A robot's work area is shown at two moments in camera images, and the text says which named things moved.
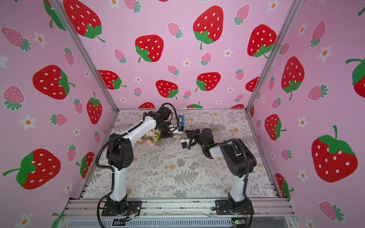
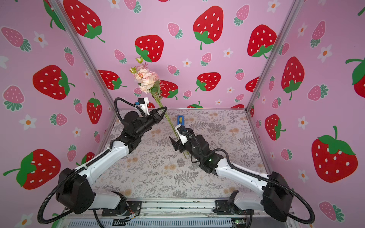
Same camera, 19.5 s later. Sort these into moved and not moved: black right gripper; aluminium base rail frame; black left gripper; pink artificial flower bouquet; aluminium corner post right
Moved: black right gripper; black left gripper; pink artificial flower bouquet
Not moved: aluminium base rail frame; aluminium corner post right
